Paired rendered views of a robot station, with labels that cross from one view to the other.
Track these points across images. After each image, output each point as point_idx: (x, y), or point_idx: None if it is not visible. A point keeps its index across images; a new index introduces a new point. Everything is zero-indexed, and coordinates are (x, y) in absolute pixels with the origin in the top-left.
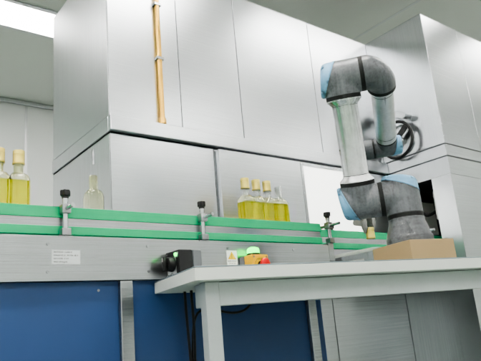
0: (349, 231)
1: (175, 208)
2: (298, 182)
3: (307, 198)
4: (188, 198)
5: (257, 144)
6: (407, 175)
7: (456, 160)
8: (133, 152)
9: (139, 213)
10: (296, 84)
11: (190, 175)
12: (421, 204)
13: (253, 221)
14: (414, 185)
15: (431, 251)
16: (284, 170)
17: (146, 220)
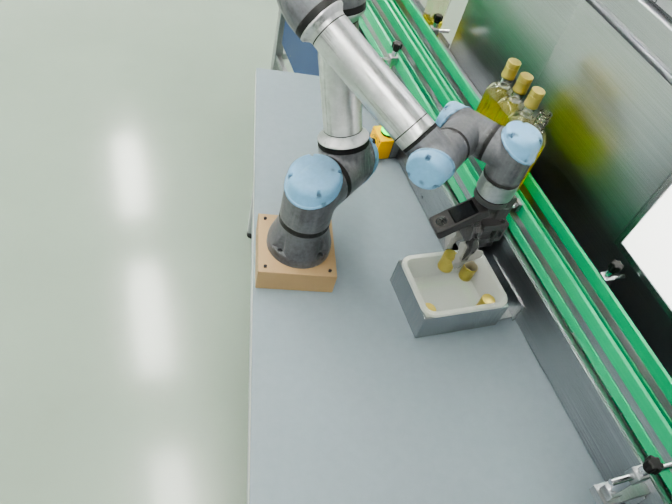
0: (573, 285)
1: (506, 46)
2: (668, 156)
3: (663, 198)
4: (523, 44)
5: (654, 27)
6: (290, 169)
7: None
8: None
9: (372, 16)
10: None
11: (542, 14)
12: (287, 217)
13: (426, 108)
14: (285, 187)
15: (256, 249)
16: (660, 113)
17: (373, 26)
